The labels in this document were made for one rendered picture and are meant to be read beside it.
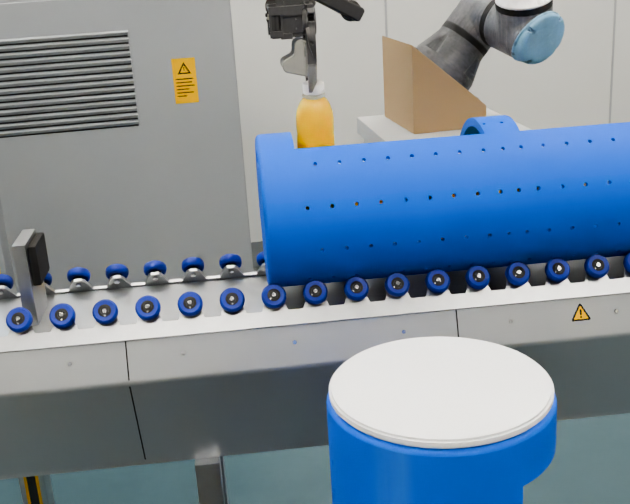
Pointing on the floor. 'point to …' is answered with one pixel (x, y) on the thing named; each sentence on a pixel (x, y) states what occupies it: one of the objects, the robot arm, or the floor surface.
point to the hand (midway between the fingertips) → (313, 83)
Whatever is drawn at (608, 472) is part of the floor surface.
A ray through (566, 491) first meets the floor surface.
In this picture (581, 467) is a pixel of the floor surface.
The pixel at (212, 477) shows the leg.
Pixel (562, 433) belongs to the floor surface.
